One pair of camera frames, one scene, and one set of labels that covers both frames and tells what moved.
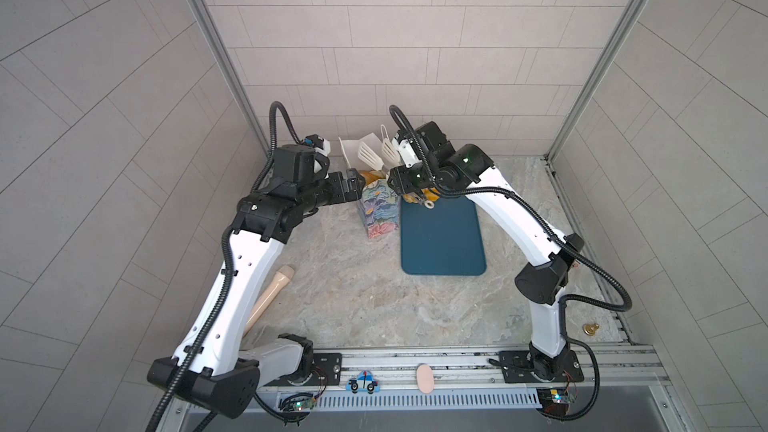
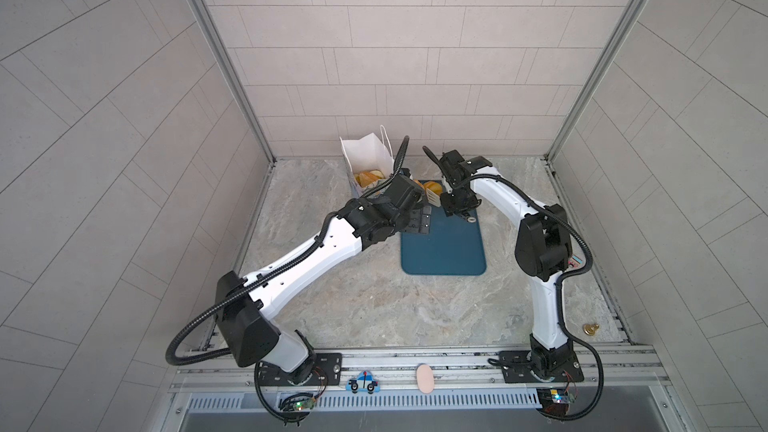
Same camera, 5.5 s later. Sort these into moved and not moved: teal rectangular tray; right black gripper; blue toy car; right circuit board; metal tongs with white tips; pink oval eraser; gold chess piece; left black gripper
Moved: metal tongs with white tips; right black gripper; left black gripper
Not moved: pink oval eraser; teal rectangular tray; blue toy car; right circuit board; gold chess piece
